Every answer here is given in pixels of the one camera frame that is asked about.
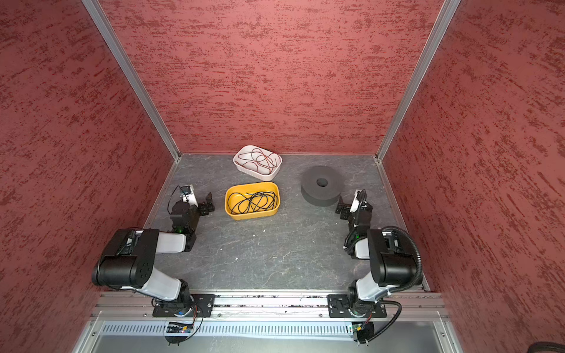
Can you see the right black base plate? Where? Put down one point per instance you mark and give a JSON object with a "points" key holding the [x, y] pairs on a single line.
{"points": [[342, 306]]}

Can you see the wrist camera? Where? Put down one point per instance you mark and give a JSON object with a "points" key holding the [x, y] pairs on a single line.
{"points": [[359, 201], [187, 195]]}

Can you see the aluminium mounting rail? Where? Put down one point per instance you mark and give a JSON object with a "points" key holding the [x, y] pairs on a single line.
{"points": [[263, 306]]}

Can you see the yellow plastic tray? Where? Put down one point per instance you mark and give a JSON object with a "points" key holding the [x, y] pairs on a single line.
{"points": [[252, 201]]}

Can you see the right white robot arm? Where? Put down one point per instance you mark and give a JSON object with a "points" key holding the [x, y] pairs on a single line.
{"points": [[364, 243]]}

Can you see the right aluminium corner post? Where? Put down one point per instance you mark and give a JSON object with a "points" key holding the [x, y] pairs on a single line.
{"points": [[443, 20]]}

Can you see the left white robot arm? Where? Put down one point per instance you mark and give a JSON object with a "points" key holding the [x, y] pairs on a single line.
{"points": [[127, 263]]}

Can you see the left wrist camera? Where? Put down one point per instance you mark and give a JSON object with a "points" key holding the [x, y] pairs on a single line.
{"points": [[187, 195]]}

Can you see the left aluminium corner post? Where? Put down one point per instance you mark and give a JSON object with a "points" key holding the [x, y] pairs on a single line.
{"points": [[101, 21]]}

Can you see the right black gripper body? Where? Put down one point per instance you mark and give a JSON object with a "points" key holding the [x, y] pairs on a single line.
{"points": [[347, 209]]}

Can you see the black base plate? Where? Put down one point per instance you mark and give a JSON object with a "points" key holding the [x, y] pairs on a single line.
{"points": [[199, 305], [342, 306]]}

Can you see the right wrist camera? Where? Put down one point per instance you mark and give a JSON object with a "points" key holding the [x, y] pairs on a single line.
{"points": [[359, 201]]}

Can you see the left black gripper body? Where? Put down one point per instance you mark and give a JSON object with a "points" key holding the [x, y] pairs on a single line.
{"points": [[204, 206]]}

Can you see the dark grey cable spool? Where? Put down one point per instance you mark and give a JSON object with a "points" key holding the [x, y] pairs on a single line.
{"points": [[322, 186]]}

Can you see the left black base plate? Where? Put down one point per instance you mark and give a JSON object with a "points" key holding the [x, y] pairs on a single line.
{"points": [[199, 305]]}

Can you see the aluminium corner post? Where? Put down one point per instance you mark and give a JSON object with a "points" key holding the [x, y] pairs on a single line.
{"points": [[443, 20], [101, 21]]}

